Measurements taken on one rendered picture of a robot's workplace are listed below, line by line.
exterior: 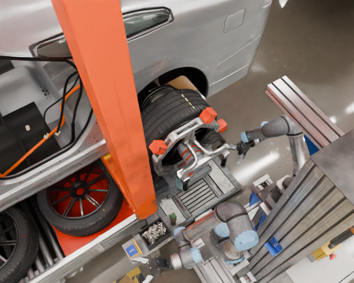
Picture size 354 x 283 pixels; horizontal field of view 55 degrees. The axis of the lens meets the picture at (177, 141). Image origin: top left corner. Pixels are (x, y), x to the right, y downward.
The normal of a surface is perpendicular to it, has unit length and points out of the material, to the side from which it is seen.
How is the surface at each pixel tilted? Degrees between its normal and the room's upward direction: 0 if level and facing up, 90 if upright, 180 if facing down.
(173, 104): 1
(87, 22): 90
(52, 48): 58
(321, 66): 0
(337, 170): 0
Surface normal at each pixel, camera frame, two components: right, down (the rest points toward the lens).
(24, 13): 0.32, -0.15
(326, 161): -0.01, -0.50
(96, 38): 0.56, 0.72
